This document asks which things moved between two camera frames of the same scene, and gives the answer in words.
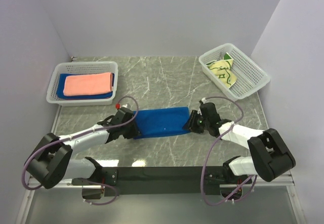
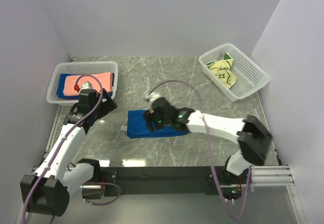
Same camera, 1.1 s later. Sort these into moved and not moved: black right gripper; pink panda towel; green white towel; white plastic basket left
Moved: black right gripper
Not moved: green white towel; white plastic basket left; pink panda towel
